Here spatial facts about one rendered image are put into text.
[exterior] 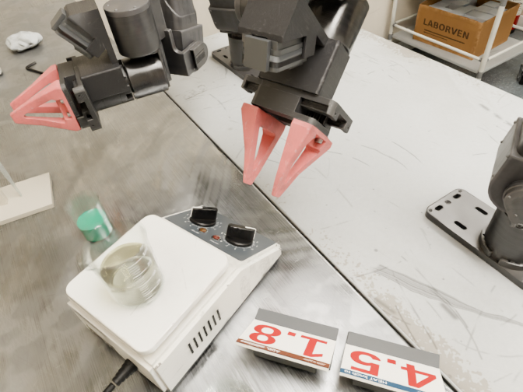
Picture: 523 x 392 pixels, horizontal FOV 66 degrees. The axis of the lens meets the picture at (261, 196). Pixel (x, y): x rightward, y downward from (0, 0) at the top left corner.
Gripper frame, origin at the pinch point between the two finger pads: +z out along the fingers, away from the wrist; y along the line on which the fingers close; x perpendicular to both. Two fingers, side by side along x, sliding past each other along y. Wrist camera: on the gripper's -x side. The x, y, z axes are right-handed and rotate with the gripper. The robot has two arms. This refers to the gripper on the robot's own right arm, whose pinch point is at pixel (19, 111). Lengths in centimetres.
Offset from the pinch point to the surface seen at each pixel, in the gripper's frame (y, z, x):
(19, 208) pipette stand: 2.6, 6.5, 13.1
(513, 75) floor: -87, -228, 107
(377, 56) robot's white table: -9, -64, 15
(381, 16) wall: -141, -170, 76
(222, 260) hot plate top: 31.3, -16.5, 5.1
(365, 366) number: 44, -25, 11
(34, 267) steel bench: 14.4, 5.1, 13.8
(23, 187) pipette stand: -2.1, 5.8, 13.1
